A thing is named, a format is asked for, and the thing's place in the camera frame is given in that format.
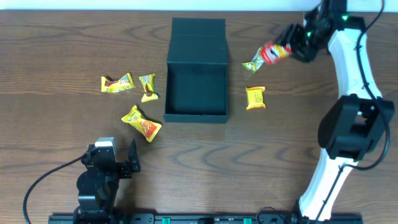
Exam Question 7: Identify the yellow orange snack packet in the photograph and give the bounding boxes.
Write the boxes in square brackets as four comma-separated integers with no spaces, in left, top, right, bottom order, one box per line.
[121,105,162,142]

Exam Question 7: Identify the red Pringles can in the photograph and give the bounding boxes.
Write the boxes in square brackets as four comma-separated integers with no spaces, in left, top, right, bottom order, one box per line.
[260,41,292,65]

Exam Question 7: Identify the green yellow snack packet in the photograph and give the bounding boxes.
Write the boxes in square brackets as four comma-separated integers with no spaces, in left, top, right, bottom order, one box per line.
[242,46,264,73]

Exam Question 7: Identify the yellow square snack packet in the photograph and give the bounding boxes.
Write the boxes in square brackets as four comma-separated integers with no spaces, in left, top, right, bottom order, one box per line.
[246,86,266,110]

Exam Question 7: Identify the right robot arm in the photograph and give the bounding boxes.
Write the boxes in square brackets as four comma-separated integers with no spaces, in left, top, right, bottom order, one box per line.
[277,0,395,223]

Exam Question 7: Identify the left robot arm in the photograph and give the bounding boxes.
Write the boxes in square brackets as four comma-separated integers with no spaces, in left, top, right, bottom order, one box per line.
[72,137,141,223]

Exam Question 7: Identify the yellow chocolate snack packet left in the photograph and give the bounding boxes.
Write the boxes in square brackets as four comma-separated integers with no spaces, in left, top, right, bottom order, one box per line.
[101,73,136,93]

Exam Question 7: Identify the yellow chocolate snack packet upright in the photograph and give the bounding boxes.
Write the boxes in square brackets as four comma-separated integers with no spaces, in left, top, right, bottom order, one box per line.
[139,73,159,103]

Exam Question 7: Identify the dark green open box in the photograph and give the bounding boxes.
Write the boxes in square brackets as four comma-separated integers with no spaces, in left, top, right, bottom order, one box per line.
[164,17,228,123]

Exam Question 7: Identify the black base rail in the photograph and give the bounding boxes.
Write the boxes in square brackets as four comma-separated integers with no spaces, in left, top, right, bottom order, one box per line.
[48,212,364,224]

